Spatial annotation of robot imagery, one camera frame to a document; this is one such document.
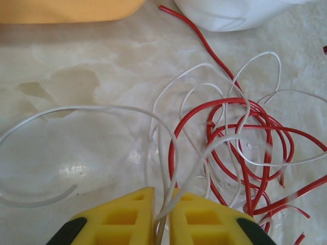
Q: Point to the white plastic bin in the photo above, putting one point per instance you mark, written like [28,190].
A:
[230,15]

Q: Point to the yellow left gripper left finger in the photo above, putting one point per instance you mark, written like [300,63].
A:
[115,224]

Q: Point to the orange plastic bin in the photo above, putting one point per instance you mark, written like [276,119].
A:
[64,10]

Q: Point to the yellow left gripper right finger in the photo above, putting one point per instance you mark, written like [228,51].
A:
[204,224]

